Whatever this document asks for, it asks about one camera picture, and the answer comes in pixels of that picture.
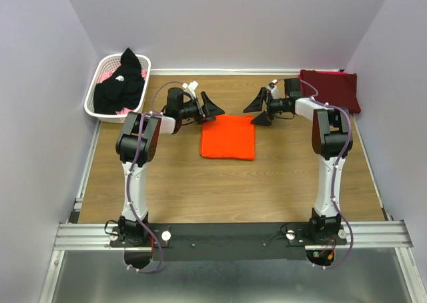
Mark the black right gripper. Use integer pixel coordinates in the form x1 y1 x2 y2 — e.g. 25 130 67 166
243 87 286 126

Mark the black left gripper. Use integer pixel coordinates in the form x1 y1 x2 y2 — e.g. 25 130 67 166
179 91 224 124

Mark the orange t shirt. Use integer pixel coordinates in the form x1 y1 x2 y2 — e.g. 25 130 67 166
200 115 256 161

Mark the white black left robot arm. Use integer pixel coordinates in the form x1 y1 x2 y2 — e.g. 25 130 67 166
110 81 225 246

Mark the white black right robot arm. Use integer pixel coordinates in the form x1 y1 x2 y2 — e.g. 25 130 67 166
243 78 353 244

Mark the folded maroon t shirt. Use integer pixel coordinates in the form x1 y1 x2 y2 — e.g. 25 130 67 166
299 69 361 114

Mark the black t shirt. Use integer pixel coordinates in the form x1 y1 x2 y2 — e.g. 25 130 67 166
93 48 145 115

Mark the white plastic laundry basket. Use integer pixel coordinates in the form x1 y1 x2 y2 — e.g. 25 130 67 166
84 49 151 123

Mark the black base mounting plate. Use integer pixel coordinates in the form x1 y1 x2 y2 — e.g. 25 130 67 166
106 220 347 270

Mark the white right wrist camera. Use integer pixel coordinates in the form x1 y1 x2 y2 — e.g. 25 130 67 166
267 79 280 99

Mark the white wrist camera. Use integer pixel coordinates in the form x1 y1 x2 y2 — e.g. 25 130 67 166
267 79 280 99
182 81 199 99

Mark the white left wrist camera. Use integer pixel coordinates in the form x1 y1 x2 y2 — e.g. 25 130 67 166
182 81 199 99

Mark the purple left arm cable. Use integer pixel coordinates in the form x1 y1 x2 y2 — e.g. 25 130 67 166
125 81 187 274

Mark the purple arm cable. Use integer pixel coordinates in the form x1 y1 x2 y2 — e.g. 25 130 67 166
272 77 354 270
125 81 187 274

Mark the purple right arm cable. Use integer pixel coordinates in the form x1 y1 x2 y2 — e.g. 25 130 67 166
272 77 354 270

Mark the aluminium extrusion rail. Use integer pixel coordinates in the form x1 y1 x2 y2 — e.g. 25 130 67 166
53 221 413 251

